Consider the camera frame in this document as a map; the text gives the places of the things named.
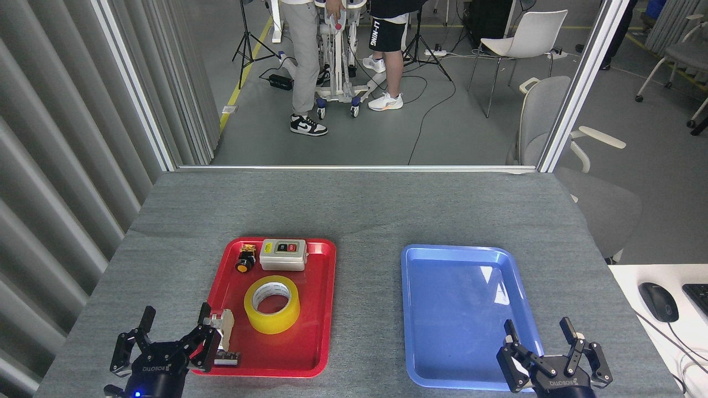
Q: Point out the white plastic chair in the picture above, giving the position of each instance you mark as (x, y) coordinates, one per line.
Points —
(531, 33)

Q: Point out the grey wheeled chair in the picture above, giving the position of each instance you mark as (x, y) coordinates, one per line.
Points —
(688, 55)

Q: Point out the black orange push button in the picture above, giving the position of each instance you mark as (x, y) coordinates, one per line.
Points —
(244, 262)

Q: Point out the grey office chair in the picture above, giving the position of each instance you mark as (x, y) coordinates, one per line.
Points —
(545, 110)

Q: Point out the black tripod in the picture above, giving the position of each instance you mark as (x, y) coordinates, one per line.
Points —
(420, 44)
(247, 38)

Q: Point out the yellow tape roll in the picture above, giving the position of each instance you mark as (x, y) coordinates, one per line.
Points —
(276, 323)

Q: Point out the white desk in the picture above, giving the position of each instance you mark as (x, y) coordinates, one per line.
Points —
(636, 276)

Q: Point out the grey two-button switch box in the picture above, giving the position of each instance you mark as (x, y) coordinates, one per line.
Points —
(283, 257)

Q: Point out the silver aluminium rail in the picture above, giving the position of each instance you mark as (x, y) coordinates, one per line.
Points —
(354, 168)

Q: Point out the small black white component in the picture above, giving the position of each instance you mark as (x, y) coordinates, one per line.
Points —
(227, 359)

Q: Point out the white power strip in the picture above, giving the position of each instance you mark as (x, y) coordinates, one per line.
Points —
(436, 52)

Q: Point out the black cabinet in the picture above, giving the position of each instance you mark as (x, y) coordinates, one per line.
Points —
(487, 19)

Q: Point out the silver aluminium post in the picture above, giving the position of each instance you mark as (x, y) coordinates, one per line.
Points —
(133, 83)
(581, 83)

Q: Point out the person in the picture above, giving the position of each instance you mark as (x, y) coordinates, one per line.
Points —
(387, 33)
(304, 55)
(617, 33)

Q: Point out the white red circuit breaker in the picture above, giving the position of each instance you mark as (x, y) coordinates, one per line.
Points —
(225, 326)

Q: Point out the white wheeled stand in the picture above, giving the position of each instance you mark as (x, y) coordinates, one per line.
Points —
(337, 66)

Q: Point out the blue plastic tray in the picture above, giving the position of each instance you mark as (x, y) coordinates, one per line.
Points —
(459, 309)

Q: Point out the red plastic tray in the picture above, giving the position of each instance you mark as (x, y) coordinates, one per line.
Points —
(310, 309)

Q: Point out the black keyboard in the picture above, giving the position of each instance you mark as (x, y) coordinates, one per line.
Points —
(698, 296)

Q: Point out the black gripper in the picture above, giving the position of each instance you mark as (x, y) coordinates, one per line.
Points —
(561, 381)
(157, 370)

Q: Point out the black power adapter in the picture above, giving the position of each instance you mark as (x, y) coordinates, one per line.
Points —
(281, 82)

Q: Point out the black computer mouse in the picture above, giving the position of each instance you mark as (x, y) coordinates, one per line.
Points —
(658, 301)

